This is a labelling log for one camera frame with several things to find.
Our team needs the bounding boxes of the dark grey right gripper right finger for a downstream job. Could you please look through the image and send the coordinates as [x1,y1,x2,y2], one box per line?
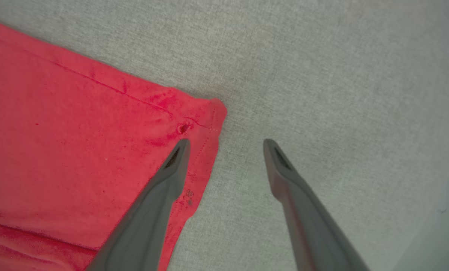
[263,139,370,271]

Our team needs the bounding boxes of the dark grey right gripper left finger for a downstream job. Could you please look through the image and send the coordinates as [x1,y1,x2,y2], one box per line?
[85,139,191,271]

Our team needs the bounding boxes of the red jersey with white sleeves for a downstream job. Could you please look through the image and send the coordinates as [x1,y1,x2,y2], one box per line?
[0,17,228,271]

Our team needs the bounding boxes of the grey fabric sofa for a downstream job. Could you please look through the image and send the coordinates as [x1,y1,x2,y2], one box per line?
[0,0,449,271]

